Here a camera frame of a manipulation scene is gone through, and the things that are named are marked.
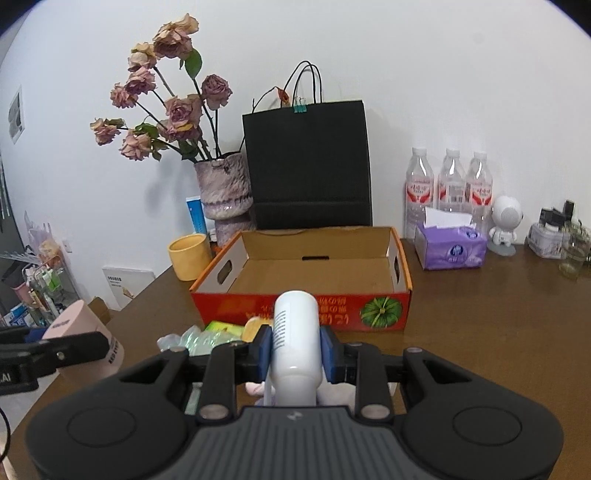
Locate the yellow mug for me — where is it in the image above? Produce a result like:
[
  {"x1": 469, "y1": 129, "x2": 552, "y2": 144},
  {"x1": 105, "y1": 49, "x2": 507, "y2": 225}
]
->
[{"x1": 167, "y1": 233, "x2": 212, "y2": 282}]

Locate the clear glass cup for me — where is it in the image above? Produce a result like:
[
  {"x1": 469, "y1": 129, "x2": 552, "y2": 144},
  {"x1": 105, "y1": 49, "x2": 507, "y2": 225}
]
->
[{"x1": 559, "y1": 228, "x2": 590, "y2": 280}]

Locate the middle water bottle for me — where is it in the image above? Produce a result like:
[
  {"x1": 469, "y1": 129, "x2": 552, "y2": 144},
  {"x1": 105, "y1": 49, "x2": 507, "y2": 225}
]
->
[{"x1": 437, "y1": 149, "x2": 466, "y2": 212}]

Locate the pink ceramic vase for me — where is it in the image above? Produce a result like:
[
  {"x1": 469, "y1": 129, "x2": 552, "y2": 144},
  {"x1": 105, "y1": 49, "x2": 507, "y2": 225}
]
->
[{"x1": 194, "y1": 152, "x2": 253, "y2": 248}]

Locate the water bottle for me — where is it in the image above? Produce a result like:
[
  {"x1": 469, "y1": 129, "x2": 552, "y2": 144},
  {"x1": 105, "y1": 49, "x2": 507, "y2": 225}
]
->
[
  {"x1": 437, "y1": 149, "x2": 466, "y2": 212},
  {"x1": 405, "y1": 147, "x2": 435, "y2": 240},
  {"x1": 465, "y1": 151, "x2": 493, "y2": 232}
]

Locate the pink cylindrical jar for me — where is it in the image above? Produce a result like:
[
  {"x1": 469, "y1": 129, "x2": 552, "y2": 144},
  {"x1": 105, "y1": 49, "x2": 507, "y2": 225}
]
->
[{"x1": 42, "y1": 300, "x2": 124, "y2": 387}]

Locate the green tissue packet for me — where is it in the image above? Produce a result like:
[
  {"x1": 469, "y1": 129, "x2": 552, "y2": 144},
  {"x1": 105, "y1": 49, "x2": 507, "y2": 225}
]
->
[{"x1": 205, "y1": 321, "x2": 245, "y2": 338}]

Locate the wall poster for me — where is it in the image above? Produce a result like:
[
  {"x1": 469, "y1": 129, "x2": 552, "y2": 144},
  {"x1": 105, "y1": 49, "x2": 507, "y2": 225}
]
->
[{"x1": 8, "y1": 88, "x2": 24, "y2": 143}]

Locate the brown cardboard box on floor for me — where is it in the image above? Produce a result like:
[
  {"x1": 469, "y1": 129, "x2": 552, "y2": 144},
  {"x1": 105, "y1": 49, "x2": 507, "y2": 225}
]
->
[{"x1": 88, "y1": 297, "x2": 112, "y2": 325}]

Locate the orange cardboard box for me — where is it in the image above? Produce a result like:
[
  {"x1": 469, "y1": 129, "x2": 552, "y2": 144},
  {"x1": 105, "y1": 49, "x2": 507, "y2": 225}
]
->
[{"x1": 189, "y1": 227, "x2": 413, "y2": 332}]

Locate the right water bottle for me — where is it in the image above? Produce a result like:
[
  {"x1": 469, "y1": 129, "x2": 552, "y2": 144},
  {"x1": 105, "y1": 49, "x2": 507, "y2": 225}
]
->
[{"x1": 465, "y1": 151, "x2": 493, "y2": 232}]

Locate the iridescent plastic bag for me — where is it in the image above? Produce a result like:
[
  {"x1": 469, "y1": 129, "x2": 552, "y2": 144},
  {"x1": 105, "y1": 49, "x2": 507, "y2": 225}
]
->
[{"x1": 156, "y1": 325, "x2": 242, "y2": 356}]

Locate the purple drawstring pouch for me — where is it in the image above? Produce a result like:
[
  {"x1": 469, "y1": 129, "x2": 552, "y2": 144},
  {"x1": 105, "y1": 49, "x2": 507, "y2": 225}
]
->
[{"x1": 245, "y1": 382, "x2": 356, "y2": 411}]

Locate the purple tissue pack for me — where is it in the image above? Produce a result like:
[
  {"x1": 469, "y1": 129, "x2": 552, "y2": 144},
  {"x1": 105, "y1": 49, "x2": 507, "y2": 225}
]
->
[{"x1": 414, "y1": 207, "x2": 487, "y2": 271}]

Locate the black paper bag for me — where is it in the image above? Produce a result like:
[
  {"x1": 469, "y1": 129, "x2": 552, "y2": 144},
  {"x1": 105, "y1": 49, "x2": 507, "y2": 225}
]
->
[{"x1": 241, "y1": 60, "x2": 374, "y2": 231}]

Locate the cluttered storage rack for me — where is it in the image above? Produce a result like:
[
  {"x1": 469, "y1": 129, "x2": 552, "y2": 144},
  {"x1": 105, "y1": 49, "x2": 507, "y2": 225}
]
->
[{"x1": 1, "y1": 211, "x2": 80, "y2": 327}]

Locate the white orange plush toy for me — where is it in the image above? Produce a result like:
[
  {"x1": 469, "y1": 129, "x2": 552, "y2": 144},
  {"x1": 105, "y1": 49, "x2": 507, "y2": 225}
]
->
[{"x1": 242, "y1": 316, "x2": 273, "y2": 343}]

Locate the left water bottle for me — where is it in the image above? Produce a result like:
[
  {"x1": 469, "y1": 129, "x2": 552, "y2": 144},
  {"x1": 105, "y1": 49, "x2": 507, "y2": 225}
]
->
[{"x1": 405, "y1": 147, "x2": 435, "y2": 240}]

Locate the white spray bottle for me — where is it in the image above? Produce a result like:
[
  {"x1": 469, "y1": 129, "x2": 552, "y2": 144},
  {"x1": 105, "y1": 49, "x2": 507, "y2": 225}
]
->
[{"x1": 270, "y1": 290, "x2": 322, "y2": 407}]

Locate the white robot figurine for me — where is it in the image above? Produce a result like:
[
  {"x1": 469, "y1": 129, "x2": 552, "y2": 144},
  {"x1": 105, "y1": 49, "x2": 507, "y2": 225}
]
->
[{"x1": 487, "y1": 195, "x2": 523, "y2": 257}]

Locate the green binder clip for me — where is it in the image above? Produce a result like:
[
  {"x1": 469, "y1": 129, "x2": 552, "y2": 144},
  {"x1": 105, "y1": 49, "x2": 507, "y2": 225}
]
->
[{"x1": 294, "y1": 97, "x2": 308, "y2": 113}]

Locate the blue white tube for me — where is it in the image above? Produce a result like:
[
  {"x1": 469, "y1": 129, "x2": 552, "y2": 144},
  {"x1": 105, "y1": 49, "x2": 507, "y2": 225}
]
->
[{"x1": 185, "y1": 196, "x2": 208, "y2": 235}]

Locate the dried pink rose bouquet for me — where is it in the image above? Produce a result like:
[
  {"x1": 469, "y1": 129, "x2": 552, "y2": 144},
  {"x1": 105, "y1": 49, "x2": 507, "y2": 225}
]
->
[{"x1": 89, "y1": 14, "x2": 232, "y2": 164}]

